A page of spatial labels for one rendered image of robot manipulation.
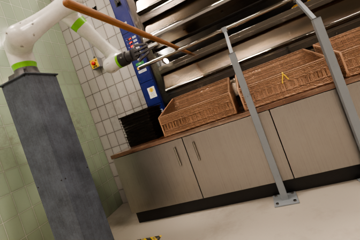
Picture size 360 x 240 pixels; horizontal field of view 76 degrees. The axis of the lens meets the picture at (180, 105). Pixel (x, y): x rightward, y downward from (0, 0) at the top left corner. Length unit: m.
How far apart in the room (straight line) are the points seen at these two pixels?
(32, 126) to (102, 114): 1.20
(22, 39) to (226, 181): 1.44
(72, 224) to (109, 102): 1.36
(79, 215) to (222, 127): 0.97
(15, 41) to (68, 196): 0.84
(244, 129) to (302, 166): 0.40
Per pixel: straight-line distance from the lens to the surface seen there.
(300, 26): 2.13
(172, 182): 1.76
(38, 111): 1.43
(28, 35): 1.48
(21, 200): 2.01
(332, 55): 1.52
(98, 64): 2.49
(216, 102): 1.59
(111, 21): 1.05
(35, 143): 1.49
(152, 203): 1.90
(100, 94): 2.56
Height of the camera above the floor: 0.74
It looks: 1 degrees up
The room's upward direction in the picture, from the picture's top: 20 degrees counter-clockwise
